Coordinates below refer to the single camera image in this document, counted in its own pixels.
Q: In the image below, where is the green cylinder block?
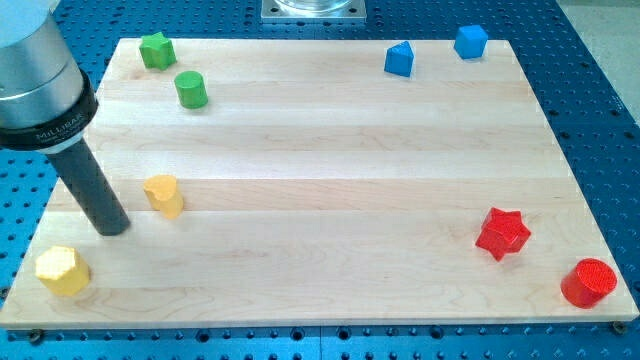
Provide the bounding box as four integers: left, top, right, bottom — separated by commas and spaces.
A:
174, 71, 208, 109

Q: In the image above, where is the black Millibar tool flange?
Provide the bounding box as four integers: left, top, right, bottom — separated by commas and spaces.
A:
1, 71, 99, 151

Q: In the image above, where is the red star block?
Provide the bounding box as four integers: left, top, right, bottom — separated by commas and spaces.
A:
475, 207, 531, 261

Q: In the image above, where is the blue cube block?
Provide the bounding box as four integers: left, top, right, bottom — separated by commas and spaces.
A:
454, 25, 488, 60

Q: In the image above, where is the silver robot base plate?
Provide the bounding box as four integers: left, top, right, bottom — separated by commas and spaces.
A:
260, 0, 367, 23

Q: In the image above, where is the red cylinder block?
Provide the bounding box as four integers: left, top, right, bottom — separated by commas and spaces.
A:
560, 258, 618, 309

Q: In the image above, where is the blue triangle block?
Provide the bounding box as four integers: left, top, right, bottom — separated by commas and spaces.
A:
384, 41, 414, 78

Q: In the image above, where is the yellow hexagon block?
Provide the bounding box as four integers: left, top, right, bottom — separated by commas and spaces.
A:
35, 246, 91, 297

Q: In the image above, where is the left board clamp screw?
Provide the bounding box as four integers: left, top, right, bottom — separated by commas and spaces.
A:
27, 329, 44, 345

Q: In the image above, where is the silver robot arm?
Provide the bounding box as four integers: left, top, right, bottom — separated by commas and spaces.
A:
1, 1, 129, 236

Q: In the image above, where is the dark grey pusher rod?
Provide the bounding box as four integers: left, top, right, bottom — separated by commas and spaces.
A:
47, 139, 130, 236

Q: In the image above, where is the light wooden board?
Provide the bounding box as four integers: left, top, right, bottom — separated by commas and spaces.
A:
1, 38, 638, 329

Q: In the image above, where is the green star block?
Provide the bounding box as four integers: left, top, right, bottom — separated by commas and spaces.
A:
139, 32, 177, 70

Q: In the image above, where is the right board clamp screw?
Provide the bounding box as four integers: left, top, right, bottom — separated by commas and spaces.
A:
611, 321, 628, 335

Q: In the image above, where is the board clamp screw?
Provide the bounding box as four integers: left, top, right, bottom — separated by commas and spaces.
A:
27, 329, 44, 345
611, 321, 628, 335

